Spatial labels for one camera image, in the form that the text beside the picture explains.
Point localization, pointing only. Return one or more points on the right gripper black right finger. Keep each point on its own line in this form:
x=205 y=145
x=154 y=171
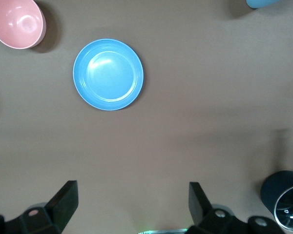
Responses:
x=205 y=217

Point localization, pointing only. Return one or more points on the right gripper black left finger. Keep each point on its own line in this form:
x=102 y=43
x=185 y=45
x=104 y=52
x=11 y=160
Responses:
x=51 y=214

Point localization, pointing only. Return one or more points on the blue plate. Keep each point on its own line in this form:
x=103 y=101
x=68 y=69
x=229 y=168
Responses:
x=108 y=75

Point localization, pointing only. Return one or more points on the glass lid with blue knob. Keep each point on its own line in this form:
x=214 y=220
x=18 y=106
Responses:
x=291 y=209

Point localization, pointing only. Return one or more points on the brown table cover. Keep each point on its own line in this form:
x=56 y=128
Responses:
x=185 y=97

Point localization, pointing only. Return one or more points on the pink bowl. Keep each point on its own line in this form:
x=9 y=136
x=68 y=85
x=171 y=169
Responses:
x=14 y=24

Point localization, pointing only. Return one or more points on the blue cup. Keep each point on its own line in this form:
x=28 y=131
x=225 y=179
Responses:
x=261 y=3

